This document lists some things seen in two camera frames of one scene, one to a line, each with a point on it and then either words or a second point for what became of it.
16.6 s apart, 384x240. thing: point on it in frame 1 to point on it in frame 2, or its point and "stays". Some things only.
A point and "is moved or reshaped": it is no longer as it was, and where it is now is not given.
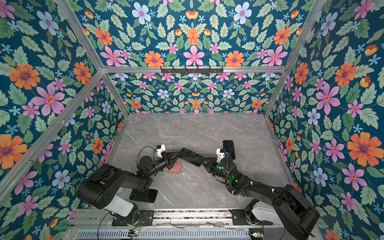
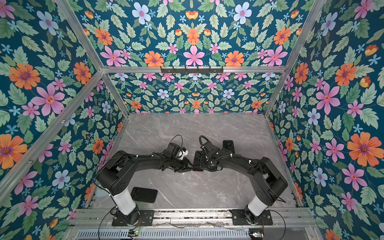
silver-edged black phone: [228, 146] stays
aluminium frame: [95, 217] stays
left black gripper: [165, 158] to [186, 166]
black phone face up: [191, 156] is moved or reshaped
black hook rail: [192, 71] stays
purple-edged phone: [149, 196] stays
